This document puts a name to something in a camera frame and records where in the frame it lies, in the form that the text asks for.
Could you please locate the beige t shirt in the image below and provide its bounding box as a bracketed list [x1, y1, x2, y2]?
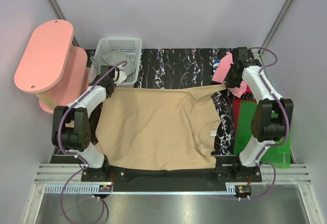
[96, 85, 225, 171]

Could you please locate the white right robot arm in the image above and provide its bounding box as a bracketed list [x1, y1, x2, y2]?
[224, 59, 294, 182]

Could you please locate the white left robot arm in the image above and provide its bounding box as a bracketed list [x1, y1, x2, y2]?
[52, 65, 121, 181]

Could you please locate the pink folded t shirt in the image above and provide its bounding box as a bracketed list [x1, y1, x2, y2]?
[212, 53, 247, 98]

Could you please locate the magenta garment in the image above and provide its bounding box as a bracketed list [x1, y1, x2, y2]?
[244, 85, 252, 95]

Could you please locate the red plastic folder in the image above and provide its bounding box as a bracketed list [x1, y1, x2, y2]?
[232, 99, 256, 133]

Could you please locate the blue white striped garment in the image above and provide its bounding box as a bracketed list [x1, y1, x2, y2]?
[212, 59, 221, 73]

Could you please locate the grey t shirt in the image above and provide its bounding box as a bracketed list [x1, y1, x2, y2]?
[90, 49, 136, 76]

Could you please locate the white plastic basket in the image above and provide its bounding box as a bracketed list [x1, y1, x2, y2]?
[94, 37, 142, 88]

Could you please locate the pink tiered shelf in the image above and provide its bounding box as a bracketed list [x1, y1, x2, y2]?
[14, 19, 91, 113]

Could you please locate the green plastic folder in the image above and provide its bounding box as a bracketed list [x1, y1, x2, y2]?
[233, 102, 291, 168]

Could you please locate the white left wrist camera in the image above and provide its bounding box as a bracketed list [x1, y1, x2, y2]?
[114, 70, 127, 86]

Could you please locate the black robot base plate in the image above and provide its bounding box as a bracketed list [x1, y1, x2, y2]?
[81, 156, 262, 194]

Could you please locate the white slotted cable duct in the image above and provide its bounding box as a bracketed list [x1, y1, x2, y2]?
[45, 184, 113, 194]

